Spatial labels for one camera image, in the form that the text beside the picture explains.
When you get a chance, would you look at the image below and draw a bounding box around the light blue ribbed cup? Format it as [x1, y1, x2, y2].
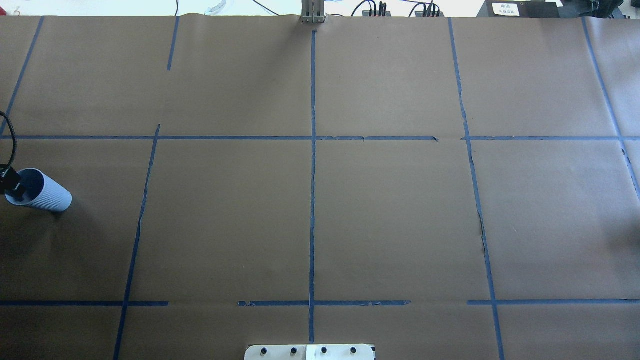
[4, 168, 73, 213]

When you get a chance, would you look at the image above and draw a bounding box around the black power strip left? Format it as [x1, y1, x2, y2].
[351, 0, 391, 18]

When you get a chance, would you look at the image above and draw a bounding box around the black power strip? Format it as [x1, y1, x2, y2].
[351, 0, 391, 18]
[409, 1, 444, 18]

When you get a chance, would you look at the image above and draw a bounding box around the black power strip right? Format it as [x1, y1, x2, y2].
[409, 1, 444, 18]

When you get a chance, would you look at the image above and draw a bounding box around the black box with label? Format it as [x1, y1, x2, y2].
[476, 0, 560, 19]

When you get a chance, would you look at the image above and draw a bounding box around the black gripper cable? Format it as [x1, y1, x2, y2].
[0, 111, 19, 173]

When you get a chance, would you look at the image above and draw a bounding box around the aluminium frame post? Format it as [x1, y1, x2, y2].
[301, 0, 327, 24]

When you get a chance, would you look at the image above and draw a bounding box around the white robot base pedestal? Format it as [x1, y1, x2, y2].
[244, 343, 377, 360]

